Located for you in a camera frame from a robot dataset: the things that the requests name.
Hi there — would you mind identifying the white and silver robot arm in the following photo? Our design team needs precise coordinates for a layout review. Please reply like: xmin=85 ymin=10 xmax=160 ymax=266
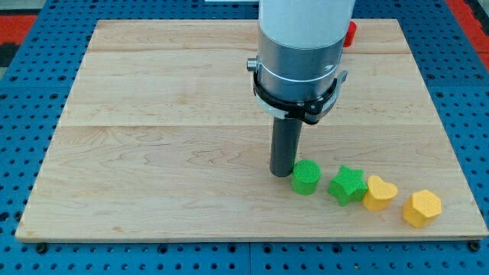
xmin=247 ymin=0 xmax=355 ymax=125

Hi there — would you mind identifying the yellow heart block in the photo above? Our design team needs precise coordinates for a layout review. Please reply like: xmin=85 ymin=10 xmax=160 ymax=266
xmin=362 ymin=175 xmax=398 ymax=212

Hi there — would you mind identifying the dark grey cylindrical pointer tool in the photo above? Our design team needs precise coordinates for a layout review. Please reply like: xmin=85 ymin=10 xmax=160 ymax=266
xmin=270 ymin=118 xmax=302 ymax=177

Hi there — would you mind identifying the green cylinder block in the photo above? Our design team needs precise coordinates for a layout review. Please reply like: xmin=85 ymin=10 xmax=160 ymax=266
xmin=291 ymin=159 xmax=322 ymax=196

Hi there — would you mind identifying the light wooden board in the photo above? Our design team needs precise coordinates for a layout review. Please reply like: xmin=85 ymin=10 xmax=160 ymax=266
xmin=15 ymin=19 xmax=488 ymax=243

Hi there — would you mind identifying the green star block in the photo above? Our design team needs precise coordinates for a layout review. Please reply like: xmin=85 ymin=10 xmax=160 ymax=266
xmin=328 ymin=165 xmax=368 ymax=206

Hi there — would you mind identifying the red block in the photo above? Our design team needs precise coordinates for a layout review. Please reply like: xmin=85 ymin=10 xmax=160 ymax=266
xmin=343 ymin=21 xmax=357 ymax=47

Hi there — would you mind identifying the yellow hexagon block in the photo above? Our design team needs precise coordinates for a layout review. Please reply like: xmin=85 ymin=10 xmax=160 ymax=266
xmin=403 ymin=189 xmax=442 ymax=228

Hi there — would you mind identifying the black clamp ring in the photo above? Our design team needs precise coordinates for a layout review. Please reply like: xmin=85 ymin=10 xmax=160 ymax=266
xmin=252 ymin=70 xmax=349 ymax=126

